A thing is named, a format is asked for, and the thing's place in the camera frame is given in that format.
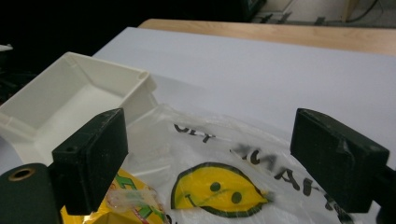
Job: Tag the white table mat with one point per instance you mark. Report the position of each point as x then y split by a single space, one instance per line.
264 81

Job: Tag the white plastic tray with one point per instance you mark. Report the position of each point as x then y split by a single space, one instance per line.
71 102

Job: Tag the yellow snack packet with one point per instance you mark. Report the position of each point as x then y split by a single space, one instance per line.
130 202

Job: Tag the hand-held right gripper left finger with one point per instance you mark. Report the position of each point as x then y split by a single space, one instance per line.
90 161

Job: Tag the dark green box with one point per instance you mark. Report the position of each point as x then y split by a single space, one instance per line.
253 7

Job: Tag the clear smiley plastic bag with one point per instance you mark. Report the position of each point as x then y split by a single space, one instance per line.
249 174

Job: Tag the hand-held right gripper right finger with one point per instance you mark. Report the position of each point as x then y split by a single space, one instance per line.
336 161

